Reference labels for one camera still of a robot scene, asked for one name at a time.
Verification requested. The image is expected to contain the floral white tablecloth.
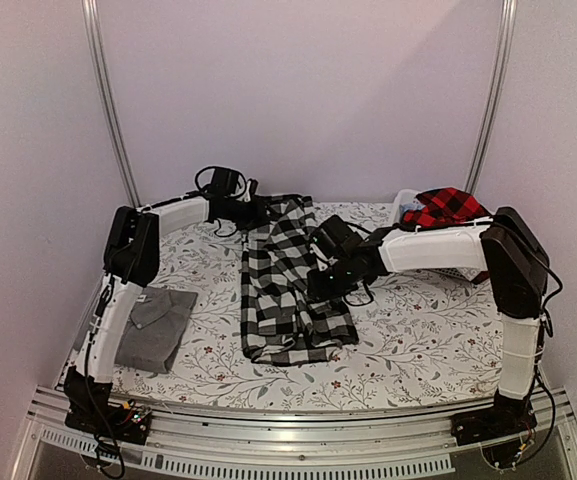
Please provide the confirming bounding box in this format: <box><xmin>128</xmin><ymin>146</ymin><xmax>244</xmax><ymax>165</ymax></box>
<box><xmin>113</xmin><ymin>221</ymin><xmax>502</xmax><ymax>411</ymax></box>

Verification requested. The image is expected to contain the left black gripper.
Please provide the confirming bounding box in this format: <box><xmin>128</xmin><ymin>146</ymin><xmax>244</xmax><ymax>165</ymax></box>
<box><xmin>224</xmin><ymin>194</ymin><xmax>278</xmax><ymax>231</ymax></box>

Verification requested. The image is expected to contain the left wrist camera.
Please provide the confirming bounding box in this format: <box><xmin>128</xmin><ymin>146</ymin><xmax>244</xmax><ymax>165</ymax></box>
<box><xmin>208</xmin><ymin>167</ymin><xmax>242</xmax><ymax>197</ymax></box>

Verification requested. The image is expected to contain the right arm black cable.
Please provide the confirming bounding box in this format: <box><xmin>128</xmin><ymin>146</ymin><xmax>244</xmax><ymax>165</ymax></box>
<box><xmin>343</xmin><ymin>284</ymin><xmax>375</xmax><ymax>307</ymax></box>

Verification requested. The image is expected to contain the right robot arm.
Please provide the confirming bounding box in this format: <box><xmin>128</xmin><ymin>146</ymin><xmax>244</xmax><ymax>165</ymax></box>
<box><xmin>307</xmin><ymin>207</ymin><xmax>554</xmax><ymax>436</ymax></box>

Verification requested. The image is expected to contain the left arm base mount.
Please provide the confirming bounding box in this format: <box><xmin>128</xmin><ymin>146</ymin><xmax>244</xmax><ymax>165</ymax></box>
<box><xmin>63</xmin><ymin>366</ymin><xmax>152</xmax><ymax>445</ymax></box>

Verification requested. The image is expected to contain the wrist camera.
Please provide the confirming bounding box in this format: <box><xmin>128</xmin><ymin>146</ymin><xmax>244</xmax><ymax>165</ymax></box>
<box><xmin>208</xmin><ymin>167</ymin><xmax>242</xmax><ymax>197</ymax></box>
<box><xmin>310</xmin><ymin>215</ymin><xmax>362</xmax><ymax>261</ymax></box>

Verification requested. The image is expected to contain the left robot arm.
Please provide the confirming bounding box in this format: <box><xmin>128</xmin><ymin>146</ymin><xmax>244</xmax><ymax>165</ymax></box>
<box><xmin>64</xmin><ymin>194</ymin><xmax>268</xmax><ymax>392</ymax></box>

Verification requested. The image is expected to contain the blue garment in basket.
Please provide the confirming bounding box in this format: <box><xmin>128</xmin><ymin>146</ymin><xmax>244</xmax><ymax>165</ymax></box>
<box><xmin>399</xmin><ymin>201</ymin><xmax>425</xmax><ymax>214</ymax></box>

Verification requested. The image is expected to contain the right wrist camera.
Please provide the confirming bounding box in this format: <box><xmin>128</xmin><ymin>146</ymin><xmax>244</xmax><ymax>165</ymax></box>
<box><xmin>310</xmin><ymin>215</ymin><xmax>362</xmax><ymax>261</ymax></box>

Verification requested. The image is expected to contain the black white plaid shirt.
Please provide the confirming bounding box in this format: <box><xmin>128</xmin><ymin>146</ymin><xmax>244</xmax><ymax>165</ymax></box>
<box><xmin>240</xmin><ymin>194</ymin><xmax>359</xmax><ymax>367</ymax></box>

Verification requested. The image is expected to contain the aluminium frame post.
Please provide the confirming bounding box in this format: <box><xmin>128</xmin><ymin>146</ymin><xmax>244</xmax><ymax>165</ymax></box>
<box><xmin>465</xmin><ymin>0</ymin><xmax>518</xmax><ymax>195</ymax></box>
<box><xmin>81</xmin><ymin>0</ymin><xmax>141</xmax><ymax>207</ymax></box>

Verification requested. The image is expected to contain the left aluminium frame post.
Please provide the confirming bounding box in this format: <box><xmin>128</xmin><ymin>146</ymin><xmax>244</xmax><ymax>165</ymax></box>
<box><xmin>81</xmin><ymin>0</ymin><xmax>141</xmax><ymax>207</ymax></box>

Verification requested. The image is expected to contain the white plastic laundry basket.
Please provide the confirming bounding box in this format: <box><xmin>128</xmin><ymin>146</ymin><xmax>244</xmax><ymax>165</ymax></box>
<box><xmin>381</xmin><ymin>189</ymin><xmax>489</xmax><ymax>283</ymax></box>

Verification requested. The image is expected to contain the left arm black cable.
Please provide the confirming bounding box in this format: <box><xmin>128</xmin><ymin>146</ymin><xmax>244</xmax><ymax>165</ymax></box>
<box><xmin>194</xmin><ymin>166</ymin><xmax>249</xmax><ymax>197</ymax></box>

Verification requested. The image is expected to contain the right aluminium frame post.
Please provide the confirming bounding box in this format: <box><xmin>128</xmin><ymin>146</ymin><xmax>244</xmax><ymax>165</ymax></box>
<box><xmin>465</xmin><ymin>0</ymin><xmax>518</xmax><ymax>195</ymax></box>

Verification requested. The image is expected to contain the front aluminium rail frame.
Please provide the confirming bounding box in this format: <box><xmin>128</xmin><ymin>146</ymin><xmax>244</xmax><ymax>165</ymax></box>
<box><xmin>9</xmin><ymin>385</ymin><xmax>577</xmax><ymax>480</ymax></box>

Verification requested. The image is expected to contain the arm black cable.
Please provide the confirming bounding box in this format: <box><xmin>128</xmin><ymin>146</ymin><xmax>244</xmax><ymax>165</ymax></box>
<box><xmin>194</xmin><ymin>166</ymin><xmax>249</xmax><ymax>197</ymax></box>
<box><xmin>343</xmin><ymin>284</ymin><xmax>375</xmax><ymax>307</ymax></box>

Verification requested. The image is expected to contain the folded grey button shirt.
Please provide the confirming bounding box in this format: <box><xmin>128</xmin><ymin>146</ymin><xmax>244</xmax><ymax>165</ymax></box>
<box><xmin>115</xmin><ymin>287</ymin><xmax>198</xmax><ymax>374</ymax></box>

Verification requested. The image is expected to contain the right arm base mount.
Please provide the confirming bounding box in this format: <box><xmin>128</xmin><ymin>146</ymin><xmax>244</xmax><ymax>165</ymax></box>
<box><xmin>450</xmin><ymin>392</ymin><xmax>537</xmax><ymax>446</ymax></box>

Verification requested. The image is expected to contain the red black plaid shirt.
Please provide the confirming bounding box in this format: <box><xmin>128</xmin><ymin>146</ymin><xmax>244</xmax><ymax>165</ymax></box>
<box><xmin>399</xmin><ymin>186</ymin><xmax>497</xmax><ymax>285</ymax></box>

